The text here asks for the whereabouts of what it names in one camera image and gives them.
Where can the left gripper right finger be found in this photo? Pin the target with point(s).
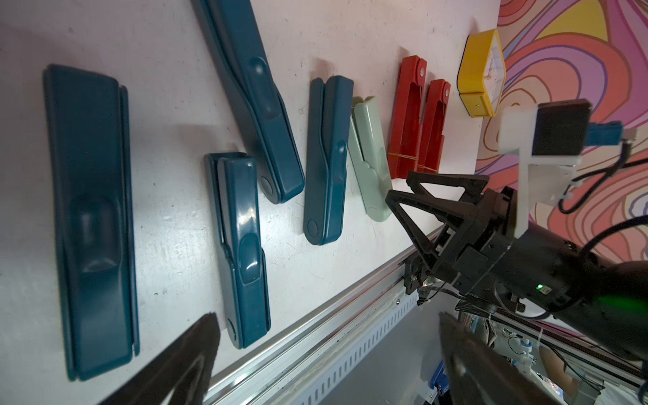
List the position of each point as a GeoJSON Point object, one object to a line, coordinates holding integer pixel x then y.
{"type": "Point", "coordinates": [478, 375]}

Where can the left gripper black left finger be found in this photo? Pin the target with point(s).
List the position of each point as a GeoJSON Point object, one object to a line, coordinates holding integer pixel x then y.
{"type": "Point", "coordinates": [181, 372]}

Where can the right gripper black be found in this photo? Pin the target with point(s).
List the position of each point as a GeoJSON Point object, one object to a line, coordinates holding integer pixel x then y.
{"type": "Point", "coordinates": [472, 245]}

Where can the light green pliers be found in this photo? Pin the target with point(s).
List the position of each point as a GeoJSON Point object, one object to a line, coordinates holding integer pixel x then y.
{"type": "Point", "coordinates": [369, 158]}

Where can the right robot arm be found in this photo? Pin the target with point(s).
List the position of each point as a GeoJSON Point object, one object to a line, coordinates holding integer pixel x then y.
{"type": "Point", "coordinates": [613, 309]}

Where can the red pliers left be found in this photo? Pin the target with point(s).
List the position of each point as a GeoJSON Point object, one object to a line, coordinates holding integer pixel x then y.
{"type": "Point", "coordinates": [405, 128]}

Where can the red pliers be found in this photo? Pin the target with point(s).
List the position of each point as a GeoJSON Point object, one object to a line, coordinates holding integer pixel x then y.
{"type": "Point", "coordinates": [405, 128]}
{"type": "Point", "coordinates": [432, 139]}

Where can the red pliers right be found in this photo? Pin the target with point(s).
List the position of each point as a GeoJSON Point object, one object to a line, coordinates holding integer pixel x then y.
{"type": "Point", "coordinates": [432, 139]}

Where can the teal pliers right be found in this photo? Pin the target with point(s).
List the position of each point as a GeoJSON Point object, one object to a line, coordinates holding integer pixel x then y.
{"type": "Point", "coordinates": [326, 163]}

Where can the teal pliers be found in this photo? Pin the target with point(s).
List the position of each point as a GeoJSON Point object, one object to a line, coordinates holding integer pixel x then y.
{"type": "Point", "coordinates": [326, 163]}
{"type": "Point", "coordinates": [231, 33]}
{"type": "Point", "coordinates": [89, 136]}
{"type": "Point", "coordinates": [233, 191]}

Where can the teal pliers lower middle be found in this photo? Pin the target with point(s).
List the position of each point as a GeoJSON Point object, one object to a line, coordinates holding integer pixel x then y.
{"type": "Point", "coordinates": [233, 191]}

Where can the teal pliers far left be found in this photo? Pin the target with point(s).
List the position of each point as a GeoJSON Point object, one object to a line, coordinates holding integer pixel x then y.
{"type": "Point", "coordinates": [89, 136]}

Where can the teal pliers upper middle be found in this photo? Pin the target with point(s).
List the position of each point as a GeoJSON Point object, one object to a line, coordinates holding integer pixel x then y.
{"type": "Point", "coordinates": [231, 33]}

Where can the yellow alarm clock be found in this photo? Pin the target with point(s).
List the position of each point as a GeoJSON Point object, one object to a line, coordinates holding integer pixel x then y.
{"type": "Point", "coordinates": [482, 74]}

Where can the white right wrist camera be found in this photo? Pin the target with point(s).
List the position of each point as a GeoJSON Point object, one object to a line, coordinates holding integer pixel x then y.
{"type": "Point", "coordinates": [549, 140]}

